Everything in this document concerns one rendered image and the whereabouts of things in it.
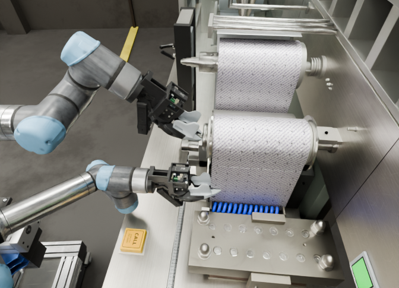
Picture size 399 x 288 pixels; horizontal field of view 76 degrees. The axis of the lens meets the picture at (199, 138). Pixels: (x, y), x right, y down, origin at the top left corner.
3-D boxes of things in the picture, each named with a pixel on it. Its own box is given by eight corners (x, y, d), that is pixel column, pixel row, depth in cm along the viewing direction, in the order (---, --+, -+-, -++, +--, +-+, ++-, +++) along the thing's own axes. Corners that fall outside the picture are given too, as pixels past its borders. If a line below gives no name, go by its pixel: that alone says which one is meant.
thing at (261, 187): (209, 201, 82) (211, 164, 69) (284, 206, 80) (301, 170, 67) (209, 202, 81) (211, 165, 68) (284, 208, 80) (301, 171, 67)
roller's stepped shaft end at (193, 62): (181, 63, 84) (181, 54, 82) (199, 64, 84) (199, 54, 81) (180, 68, 82) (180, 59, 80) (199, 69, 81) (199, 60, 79)
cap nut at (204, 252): (198, 245, 71) (198, 239, 68) (211, 246, 70) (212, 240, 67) (196, 259, 68) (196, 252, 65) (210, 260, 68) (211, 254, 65)
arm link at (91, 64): (70, 49, 58) (84, 21, 53) (114, 78, 62) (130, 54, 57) (53, 67, 52) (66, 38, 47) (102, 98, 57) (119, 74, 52)
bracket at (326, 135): (313, 130, 68) (315, 124, 67) (335, 131, 68) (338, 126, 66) (317, 144, 64) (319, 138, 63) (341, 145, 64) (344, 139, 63)
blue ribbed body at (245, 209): (211, 205, 82) (212, 199, 80) (279, 210, 81) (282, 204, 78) (211, 215, 80) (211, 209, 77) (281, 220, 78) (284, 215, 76)
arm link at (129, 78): (104, 95, 56) (116, 76, 62) (122, 107, 58) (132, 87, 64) (119, 73, 52) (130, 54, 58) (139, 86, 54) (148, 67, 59)
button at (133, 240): (127, 230, 87) (125, 227, 85) (147, 232, 87) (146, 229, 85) (120, 251, 82) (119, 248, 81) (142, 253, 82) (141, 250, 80)
